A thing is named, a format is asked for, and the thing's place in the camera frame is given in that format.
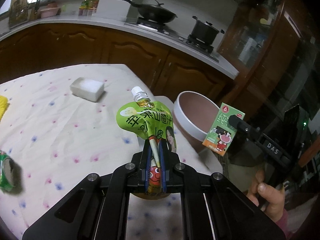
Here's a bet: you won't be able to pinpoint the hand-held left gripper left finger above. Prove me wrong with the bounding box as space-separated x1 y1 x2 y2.
22 139 150 240

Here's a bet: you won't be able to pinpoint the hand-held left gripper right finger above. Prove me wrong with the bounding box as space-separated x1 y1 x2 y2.
157 140 287 240

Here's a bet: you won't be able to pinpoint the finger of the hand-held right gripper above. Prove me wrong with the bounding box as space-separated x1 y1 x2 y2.
229 114 263 142

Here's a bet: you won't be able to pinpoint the green milk carton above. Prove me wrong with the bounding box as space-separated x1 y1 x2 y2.
202 102 245 155

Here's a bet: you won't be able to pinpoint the green juice pouch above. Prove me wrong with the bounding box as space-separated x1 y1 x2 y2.
117 86 178 200

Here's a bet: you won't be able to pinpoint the white pink round bin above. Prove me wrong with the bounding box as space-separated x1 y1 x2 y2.
173 91 225 144

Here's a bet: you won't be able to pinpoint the person's right forearm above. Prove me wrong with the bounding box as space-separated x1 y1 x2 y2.
275 209 300 240

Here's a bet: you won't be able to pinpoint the person's right hand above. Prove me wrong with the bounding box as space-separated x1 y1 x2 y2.
246 170 287 220

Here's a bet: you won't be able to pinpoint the wooden glass door cabinet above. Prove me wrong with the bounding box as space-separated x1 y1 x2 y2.
217 0 320 155

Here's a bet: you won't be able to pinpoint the white foam block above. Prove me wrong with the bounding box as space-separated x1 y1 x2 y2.
69 77 105 102

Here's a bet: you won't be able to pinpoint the black stock pot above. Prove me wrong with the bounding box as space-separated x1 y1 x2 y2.
191 15 225 45

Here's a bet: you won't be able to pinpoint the wooden base cabinets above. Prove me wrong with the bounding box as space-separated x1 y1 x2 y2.
0 24 235 110

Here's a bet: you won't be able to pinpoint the gas stove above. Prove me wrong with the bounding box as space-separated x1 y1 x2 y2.
124 16 220 63

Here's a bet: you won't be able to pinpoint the crushed green drink can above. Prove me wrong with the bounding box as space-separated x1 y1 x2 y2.
0 150 23 195

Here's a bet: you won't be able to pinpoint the white kitchen countertop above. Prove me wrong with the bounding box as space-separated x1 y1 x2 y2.
0 12 239 79

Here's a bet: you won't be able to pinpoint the black wok with lid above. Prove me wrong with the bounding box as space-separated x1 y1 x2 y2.
115 0 178 24

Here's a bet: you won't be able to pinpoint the yellow sponge cloth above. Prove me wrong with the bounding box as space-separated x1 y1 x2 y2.
0 95 10 122

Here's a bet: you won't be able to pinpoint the pink plastic basin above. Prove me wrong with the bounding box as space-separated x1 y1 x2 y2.
39 2 62 18

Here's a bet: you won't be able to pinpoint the kitchen utensil holder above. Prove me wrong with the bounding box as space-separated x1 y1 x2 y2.
30 0 40 20

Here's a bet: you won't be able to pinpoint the wooden cutting board rack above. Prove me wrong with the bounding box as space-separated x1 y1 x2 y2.
9 0 29 28

